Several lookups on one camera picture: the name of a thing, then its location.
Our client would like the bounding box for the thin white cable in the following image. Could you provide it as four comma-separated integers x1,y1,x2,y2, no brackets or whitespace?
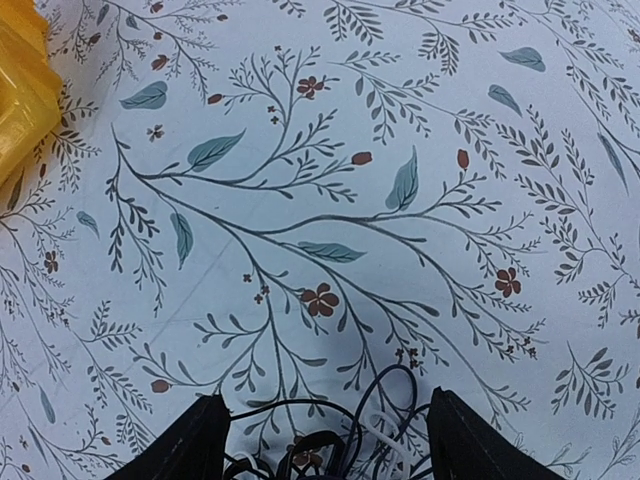
227,410,416,480

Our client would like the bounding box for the floral patterned table mat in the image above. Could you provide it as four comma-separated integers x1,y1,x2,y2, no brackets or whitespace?
1,1,639,479

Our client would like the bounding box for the far yellow plastic bin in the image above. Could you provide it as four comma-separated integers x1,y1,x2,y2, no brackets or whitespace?
1,1,62,180

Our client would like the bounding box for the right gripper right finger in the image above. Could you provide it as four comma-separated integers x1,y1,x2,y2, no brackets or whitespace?
427,387,560,480

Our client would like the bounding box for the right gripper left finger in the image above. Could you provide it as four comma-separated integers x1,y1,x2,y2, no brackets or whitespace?
107,395,231,480

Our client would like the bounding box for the black cable bundle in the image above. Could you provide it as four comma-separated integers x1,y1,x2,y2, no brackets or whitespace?
222,363,436,480

